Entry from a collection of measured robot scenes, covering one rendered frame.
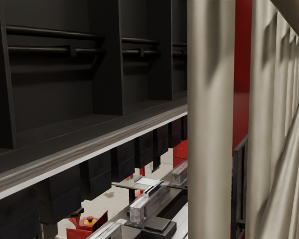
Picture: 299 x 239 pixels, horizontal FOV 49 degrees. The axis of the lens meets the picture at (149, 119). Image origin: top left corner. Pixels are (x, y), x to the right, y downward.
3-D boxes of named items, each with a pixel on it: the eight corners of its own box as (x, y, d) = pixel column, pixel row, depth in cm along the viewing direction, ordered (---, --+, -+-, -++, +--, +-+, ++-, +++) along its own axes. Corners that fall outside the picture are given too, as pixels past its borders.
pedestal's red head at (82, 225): (85, 234, 198) (83, 206, 194) (109, 238, 193) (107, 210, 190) (67, 252, 179) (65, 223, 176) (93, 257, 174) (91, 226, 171)
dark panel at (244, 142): (266, 169, 235) (268, 109, 227) (268, 169, 234) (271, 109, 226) (230, 252, 135) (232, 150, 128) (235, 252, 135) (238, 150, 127)
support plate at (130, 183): (121, 174, 205) (121, 172, 205) (159, 179, 194) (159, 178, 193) (106, 184, 189) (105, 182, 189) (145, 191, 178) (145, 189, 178)
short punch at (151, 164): (157, 168, 188) (157, 151, 186) (160, 168, 187) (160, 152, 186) (149, 173, 179) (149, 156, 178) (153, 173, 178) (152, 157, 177)
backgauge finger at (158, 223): (124, 218, 149) (123, 207, 148) (176, 230, 137) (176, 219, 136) (109, 230, 138) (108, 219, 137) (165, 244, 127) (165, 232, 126)
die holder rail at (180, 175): (195, 163, 259) (195, 152, 257) (202, 164, 256) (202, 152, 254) (171, 185, 215) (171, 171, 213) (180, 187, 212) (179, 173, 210)
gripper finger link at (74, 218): (78, 230, 176) (73, 214, 175) (67, 231, 178) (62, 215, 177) (84, 224, 182) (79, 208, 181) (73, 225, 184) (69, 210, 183)
